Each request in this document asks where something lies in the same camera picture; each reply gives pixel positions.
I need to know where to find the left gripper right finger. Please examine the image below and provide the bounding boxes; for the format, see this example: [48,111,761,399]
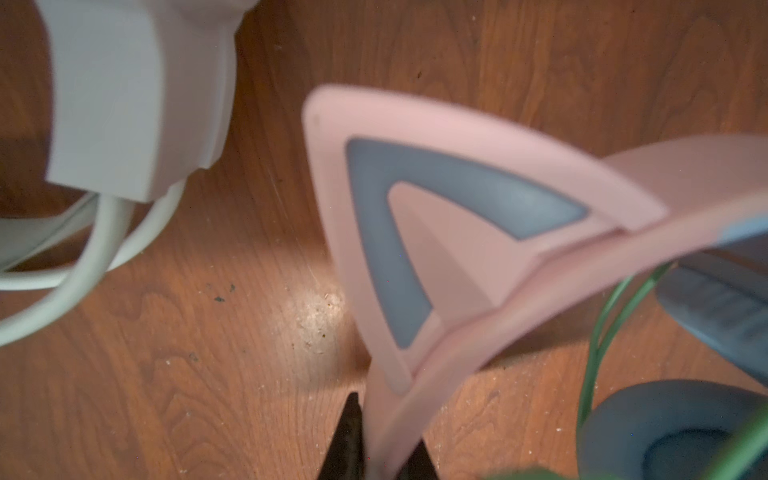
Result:
[396,440,439,480]

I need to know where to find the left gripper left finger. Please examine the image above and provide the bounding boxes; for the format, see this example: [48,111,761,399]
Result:
[317,392,365,480]

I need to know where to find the pink blue cat-ear headphones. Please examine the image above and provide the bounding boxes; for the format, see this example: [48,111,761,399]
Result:
[302,85,767,479]

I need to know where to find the green headphone cable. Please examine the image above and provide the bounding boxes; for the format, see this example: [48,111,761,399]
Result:
[485,263,768,480]

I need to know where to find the white headphones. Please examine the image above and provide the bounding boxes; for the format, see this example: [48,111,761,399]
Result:
[1,1,253,344]

